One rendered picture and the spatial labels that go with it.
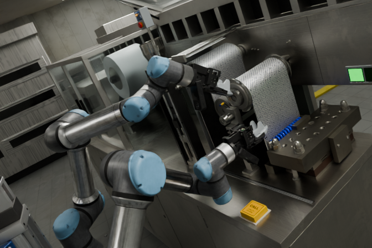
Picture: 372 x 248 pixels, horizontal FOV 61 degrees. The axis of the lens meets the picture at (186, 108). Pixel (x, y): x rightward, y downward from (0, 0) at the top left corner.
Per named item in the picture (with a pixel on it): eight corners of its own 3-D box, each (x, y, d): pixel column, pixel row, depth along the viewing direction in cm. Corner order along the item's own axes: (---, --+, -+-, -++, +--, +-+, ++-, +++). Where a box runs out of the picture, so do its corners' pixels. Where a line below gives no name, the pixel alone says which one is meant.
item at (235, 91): (232, 107, 129) (224, 91, 128) (236, 105, 130) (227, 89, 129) (244, 105, 122) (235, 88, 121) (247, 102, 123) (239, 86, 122)
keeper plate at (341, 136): (334, 161, 120) (327, 137, 117) (347, 148, 125) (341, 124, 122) (340, 163, 118) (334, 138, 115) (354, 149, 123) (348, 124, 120)
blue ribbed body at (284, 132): (269, 147, 128) (267, 140, 127) (300, 122, 138) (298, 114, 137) (275, 149, 126) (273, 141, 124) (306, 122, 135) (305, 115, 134)
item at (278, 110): (265, 145, 128) (252, 106, 123) (299, 118, 139) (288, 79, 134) (267, 145, 128) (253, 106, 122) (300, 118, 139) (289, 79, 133)
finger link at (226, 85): (239, 82, 122) (221, 76, 117) (236, 97, 121) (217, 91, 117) (234, 82, 124) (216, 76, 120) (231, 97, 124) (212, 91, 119)
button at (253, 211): (241, 216, 114) (239, 211, 113) (254, 204, 117) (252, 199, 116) (255, 223, 108) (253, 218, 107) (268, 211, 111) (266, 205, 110)
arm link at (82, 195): (68, 228, 142) (45, 119, 119) (86, 206, 155) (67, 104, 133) (93, 233, 139) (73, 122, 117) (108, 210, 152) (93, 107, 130)
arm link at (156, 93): (128, 105, 108) (142, 80, 103) (140, 93, 118) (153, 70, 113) (147, 118, 108) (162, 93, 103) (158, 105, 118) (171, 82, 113)
